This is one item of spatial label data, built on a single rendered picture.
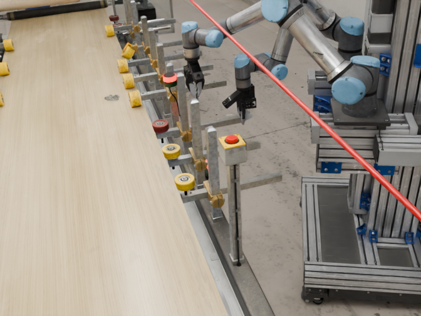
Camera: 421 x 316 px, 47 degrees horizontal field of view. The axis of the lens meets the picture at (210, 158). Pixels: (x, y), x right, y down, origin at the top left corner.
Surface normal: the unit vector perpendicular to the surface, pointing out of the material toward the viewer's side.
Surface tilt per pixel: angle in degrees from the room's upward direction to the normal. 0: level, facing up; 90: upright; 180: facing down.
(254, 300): 0
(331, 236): 0
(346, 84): 95
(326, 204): 0
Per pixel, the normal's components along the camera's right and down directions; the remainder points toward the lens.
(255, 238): -0.06, -0.84
